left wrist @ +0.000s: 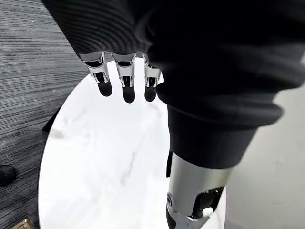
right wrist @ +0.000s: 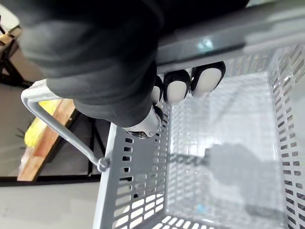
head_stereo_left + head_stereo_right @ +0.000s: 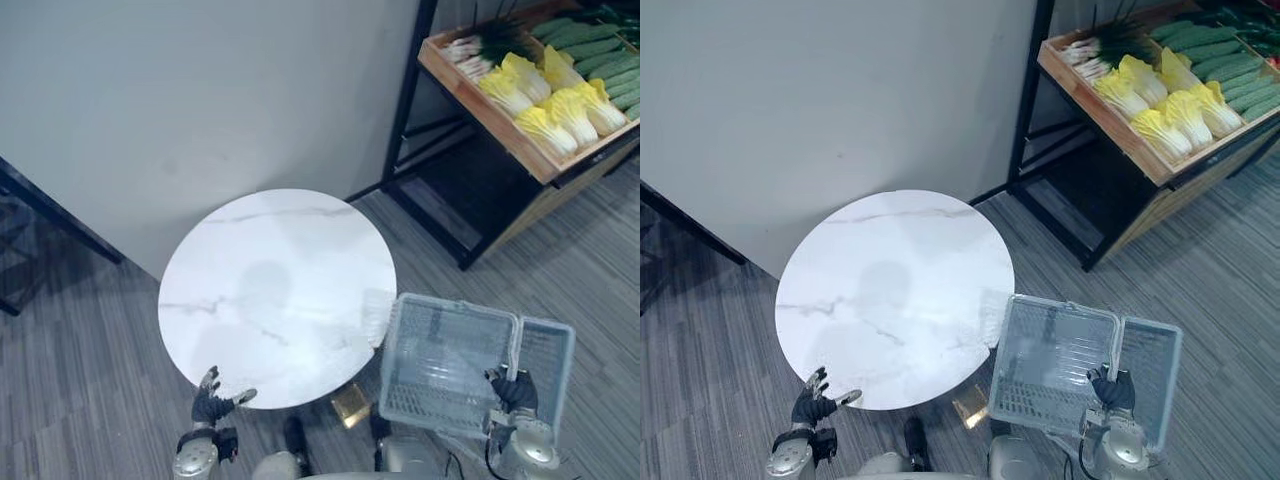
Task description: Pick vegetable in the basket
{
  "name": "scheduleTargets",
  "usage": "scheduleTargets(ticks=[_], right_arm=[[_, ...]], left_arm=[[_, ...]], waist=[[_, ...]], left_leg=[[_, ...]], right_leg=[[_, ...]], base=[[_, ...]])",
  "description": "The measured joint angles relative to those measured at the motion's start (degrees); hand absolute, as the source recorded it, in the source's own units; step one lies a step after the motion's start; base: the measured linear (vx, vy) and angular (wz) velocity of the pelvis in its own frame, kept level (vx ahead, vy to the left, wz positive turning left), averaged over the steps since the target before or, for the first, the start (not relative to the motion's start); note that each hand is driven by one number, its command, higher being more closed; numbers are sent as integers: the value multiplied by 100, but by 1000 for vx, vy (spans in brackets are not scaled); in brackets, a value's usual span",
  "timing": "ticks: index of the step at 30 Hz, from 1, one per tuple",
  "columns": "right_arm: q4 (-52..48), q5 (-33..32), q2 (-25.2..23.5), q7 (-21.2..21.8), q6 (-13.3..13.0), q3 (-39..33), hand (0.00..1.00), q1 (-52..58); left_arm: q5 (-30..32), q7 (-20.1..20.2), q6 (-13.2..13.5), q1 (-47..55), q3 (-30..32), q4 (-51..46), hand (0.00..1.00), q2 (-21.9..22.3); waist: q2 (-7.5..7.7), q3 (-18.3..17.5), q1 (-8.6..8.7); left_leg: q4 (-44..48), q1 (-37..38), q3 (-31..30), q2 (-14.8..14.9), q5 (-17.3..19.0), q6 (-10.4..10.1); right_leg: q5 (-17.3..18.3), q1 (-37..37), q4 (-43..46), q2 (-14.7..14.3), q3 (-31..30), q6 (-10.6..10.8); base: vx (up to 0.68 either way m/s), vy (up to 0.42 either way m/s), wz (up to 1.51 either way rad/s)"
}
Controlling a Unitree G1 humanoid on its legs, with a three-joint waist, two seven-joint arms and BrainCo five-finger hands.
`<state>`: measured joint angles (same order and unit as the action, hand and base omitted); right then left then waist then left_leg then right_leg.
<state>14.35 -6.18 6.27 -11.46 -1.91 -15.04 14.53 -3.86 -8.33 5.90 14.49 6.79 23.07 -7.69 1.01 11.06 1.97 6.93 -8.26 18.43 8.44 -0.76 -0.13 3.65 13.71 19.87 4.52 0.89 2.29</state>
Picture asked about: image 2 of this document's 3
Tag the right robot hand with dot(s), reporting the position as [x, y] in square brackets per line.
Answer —
[95, 59]

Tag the white table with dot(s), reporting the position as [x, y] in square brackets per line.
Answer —
[9, 20]

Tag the wooden shelf board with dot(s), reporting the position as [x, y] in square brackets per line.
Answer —
[41, 155]

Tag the yellow vegetable pack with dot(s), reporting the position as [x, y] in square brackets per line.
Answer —
[35, 133]

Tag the grey plastic shopping basket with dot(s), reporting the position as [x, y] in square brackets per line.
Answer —
[143, 167]

